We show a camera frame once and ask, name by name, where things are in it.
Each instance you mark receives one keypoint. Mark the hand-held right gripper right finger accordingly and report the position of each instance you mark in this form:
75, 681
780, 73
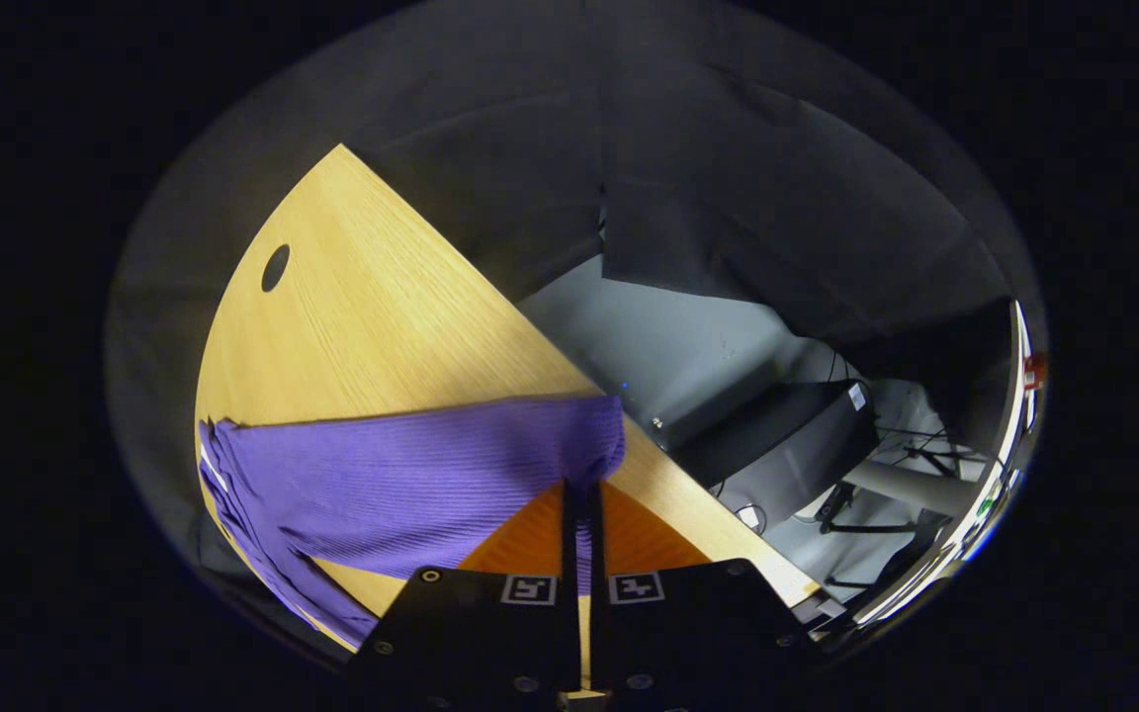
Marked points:
601, 623

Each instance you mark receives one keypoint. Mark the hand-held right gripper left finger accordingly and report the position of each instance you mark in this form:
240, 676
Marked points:
568, 623

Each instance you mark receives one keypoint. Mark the purple knit garment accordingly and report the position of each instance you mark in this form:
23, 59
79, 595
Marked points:
411, 475

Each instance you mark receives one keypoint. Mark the black box with white sticker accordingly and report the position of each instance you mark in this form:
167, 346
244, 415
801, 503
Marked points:
787, 445

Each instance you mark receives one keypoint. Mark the grey computer case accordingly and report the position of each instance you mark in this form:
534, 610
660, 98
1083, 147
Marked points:
668, 346

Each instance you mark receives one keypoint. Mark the grey table leg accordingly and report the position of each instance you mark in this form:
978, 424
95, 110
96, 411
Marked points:
911, 485

